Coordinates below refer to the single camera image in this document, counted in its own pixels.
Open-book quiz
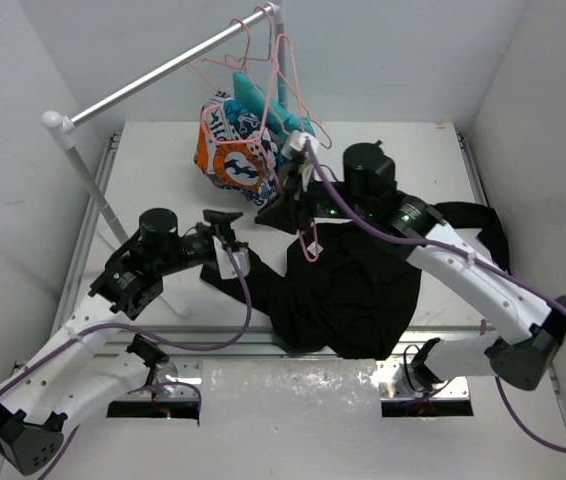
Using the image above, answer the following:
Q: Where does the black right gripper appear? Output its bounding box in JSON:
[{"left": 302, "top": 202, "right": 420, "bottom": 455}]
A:
[{"left": 255, "top": 163, "right": 371, "bottom": 234}]

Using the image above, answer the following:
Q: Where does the black shirt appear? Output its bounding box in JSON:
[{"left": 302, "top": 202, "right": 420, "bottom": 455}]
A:
[{"left": 199, "top": 201, "right": 512, "bottom": 361}]

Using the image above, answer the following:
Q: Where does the pink wire hanger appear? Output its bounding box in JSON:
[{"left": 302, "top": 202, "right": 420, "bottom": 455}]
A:
[{"left": 200, "top": 33, "right": 322, "bottom": 264}]

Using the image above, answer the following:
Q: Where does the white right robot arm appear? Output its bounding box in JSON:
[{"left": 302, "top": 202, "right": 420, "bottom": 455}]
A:
[{"left": 257, "top": 134, "right": 566, "bottom": 395}]

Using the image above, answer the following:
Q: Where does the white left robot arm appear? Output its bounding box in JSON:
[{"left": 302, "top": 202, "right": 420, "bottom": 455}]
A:
[{"left": 0, "top": 208, "right": 249, "bottom": 476}]

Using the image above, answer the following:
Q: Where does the patterned orange blue shirt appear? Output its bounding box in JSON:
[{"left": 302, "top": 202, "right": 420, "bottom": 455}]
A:
[{"left": 194, "top": 91, "right": 285, "bottom": 206}]

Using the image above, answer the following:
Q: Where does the pink hanger on rack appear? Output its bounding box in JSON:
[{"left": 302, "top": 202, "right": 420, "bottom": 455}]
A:
[
  {"left": 188, "top": 18, "right": 271, "bottom": 92},
  {"left": 235, "top": 5, "right": 333, "bottom": 151}
]

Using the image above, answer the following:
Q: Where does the teal shirt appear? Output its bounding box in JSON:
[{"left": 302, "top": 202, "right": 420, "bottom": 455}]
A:
[{"left": 232, "top": 71, "right": 316, "bottom": 146}]

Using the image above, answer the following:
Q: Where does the silver clothes rack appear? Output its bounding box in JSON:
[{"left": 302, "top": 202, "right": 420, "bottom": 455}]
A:
[{"left": 40, "top": 0, "right": 335, "bottom": 319}]

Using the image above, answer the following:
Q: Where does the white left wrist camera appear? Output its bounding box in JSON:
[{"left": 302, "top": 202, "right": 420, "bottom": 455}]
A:
[{"left": 215, "top": 247, "right": 251, "bottom": 280}]

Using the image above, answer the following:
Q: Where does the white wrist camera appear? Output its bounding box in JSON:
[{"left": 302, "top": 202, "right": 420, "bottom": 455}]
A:
[
  {"left": 281, "top": 130, "right": 321, "bottom": 160},
  {"left": 215, "top": 247, "right": 251, "bottom": 280}
]

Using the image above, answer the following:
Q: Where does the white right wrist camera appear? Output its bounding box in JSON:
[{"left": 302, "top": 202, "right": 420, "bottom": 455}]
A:
[{"left": 281, "top": 130, "right": 321, "bottom": 160}]

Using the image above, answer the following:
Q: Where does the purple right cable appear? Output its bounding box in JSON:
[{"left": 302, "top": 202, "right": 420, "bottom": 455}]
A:
[{"left": 305, "top": 142, "right": 566, "bottom": 455}]

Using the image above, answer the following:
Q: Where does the purple cable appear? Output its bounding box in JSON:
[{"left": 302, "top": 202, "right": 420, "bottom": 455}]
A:
[
  {"left": 0, "top": 247, "right": 254, "bottom": 480},
  {"left": 305, "top": 142, "right": 566, "bottom": 455}
]

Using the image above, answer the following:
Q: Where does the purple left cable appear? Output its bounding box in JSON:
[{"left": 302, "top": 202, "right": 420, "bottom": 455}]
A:
[{"left": 0, "top": 247, "right": 254, "bottom": 480}]

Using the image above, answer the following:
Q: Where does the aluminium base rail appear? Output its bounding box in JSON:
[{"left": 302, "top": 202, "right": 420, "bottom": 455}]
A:
[{"left": 12, "top": 122, "right": 519, "bottom": 416}]

